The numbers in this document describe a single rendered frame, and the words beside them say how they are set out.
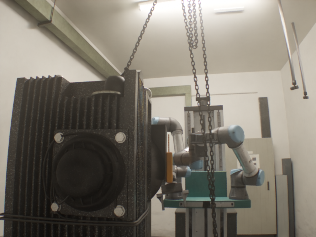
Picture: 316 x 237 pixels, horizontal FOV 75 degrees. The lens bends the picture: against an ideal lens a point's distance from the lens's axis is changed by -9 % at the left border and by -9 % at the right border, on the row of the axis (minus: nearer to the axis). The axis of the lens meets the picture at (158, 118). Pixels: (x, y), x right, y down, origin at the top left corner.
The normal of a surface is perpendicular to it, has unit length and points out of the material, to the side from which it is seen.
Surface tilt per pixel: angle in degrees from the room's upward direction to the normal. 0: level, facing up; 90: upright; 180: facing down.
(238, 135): 84
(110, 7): 180
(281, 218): 90
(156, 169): 90
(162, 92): 90
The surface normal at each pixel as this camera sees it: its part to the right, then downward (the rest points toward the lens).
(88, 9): 0.00, 0.98
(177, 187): -0.10, -0.56
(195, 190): -0.18, -0.19
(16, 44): 0.98, -0.04
